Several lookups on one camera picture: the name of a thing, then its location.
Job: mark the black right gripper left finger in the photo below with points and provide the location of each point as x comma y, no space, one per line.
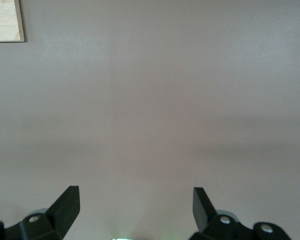
63,212

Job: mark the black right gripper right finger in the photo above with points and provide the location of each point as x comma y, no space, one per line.
202,212

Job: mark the bamboo cutting board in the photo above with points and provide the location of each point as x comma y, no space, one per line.
2,20

